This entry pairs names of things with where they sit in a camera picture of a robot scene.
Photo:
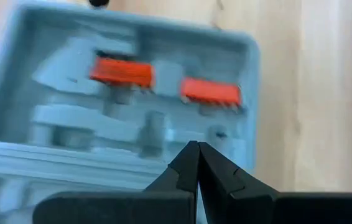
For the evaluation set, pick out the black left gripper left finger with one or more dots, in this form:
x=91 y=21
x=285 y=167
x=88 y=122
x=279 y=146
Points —
x=163 y=205

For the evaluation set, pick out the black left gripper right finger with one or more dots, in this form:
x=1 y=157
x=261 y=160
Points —
x=250 y=205

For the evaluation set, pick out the grey plastic tool case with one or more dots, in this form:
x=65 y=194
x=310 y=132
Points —
x=101 y=124

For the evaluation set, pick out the small red utility knife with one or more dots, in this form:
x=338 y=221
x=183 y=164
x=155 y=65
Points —
x=210 y=91

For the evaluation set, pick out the red bit holder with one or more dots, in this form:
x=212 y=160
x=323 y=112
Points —
x=121 y=72

